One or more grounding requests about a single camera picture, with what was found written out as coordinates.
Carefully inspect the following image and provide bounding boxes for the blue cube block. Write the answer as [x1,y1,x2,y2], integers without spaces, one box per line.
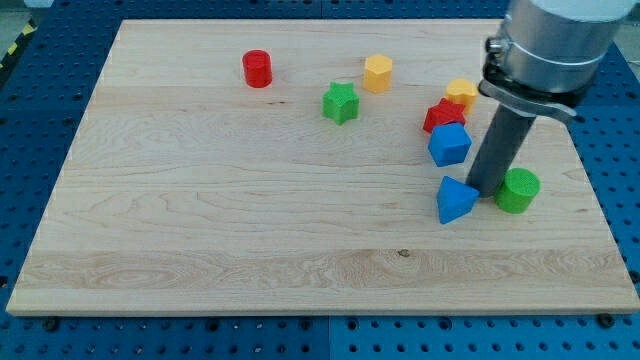
[428,123,472,167]

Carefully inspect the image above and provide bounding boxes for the yellow hexagon block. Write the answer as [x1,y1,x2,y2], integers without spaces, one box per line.
[362,54,393,93]

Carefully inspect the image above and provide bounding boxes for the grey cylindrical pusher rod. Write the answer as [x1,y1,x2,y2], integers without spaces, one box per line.
[466,105,536,198]

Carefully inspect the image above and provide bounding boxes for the red cylinder block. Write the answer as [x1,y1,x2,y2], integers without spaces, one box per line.
[242,49,272,88]

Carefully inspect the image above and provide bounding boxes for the red star block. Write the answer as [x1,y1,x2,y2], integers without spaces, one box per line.
[423,98,466,133]

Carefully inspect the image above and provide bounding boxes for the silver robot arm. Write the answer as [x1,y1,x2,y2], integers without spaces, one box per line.
[479,0,635,124]

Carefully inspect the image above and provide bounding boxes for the yellow heart block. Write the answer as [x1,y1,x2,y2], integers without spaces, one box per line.
[445,78,479,115]

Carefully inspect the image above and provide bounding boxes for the green cylinder block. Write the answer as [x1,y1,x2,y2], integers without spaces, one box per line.
[494,168,541,214]

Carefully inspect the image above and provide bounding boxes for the green star block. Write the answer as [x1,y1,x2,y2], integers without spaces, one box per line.
[322,82,360,125]

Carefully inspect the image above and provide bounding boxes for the blue triangle block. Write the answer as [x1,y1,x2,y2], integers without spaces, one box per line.
[437,176,479,224]

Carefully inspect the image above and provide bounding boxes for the wooden board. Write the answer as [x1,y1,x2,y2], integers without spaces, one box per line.
[7,19,639,317]

